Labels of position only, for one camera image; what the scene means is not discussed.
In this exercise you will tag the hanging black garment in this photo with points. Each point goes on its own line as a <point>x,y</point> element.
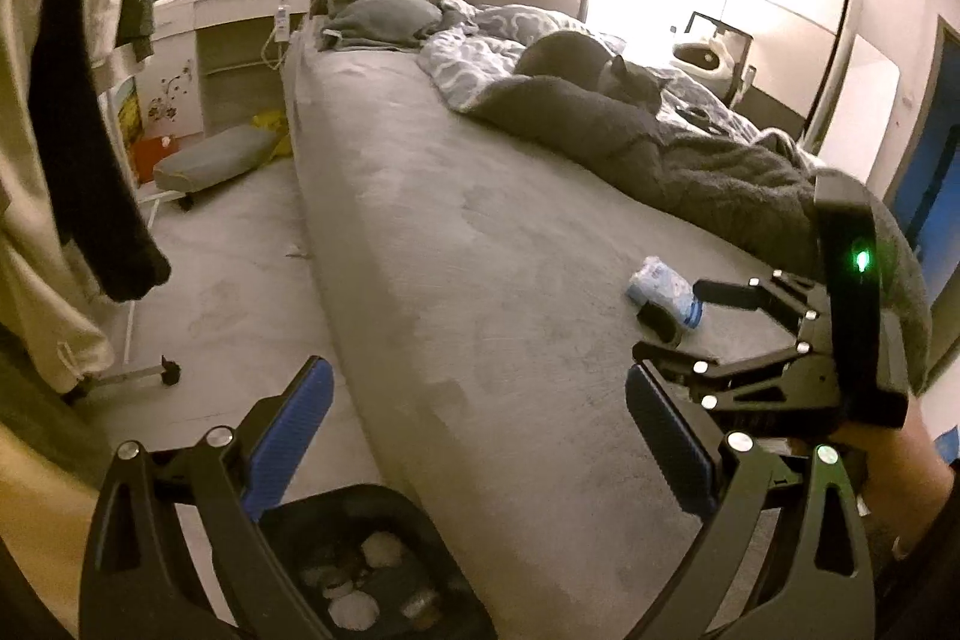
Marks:
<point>92,205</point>

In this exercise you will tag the grey padded stool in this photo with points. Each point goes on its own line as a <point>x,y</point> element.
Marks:
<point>215,160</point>

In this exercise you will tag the mirrored sliding wardrobe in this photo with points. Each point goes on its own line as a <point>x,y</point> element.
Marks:
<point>787,55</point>

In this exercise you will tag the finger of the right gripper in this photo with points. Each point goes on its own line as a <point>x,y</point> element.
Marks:
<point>790,380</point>
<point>798,305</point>

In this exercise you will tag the red box on floor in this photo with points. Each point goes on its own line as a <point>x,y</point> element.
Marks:
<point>149,152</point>

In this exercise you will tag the hanging cream garment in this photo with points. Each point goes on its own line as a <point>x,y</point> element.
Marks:
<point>45,297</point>

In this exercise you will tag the white charger with cable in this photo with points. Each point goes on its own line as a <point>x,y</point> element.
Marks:
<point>273,50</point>

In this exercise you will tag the grey blue pillow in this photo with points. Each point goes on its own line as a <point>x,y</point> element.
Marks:
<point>381,24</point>

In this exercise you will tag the white cat bed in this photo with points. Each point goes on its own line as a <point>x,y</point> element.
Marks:
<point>714,60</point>

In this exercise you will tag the blue white tissue pack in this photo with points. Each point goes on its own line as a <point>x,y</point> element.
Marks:
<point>657,283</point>

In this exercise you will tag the black object on duvet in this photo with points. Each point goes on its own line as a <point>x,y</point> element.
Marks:
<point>700,117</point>

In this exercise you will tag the patterned blue white duvet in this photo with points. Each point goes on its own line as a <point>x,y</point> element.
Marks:
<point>480,46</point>

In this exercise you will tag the person's right hand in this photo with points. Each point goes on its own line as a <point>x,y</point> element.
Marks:
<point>907,483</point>

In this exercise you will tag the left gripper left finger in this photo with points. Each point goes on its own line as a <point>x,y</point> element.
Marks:
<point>138,578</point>

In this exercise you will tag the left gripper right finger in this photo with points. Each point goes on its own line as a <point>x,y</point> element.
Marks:
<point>816,578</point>

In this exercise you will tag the dark grey fluffy blanket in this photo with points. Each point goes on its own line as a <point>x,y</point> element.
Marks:
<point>749,196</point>

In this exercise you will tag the white clothes rack base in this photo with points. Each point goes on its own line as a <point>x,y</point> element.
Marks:
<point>122,326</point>

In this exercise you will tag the grey cat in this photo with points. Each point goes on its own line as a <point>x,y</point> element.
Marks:
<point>583,61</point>

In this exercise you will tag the black trash bin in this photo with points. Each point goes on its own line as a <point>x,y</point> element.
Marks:
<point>370,564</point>

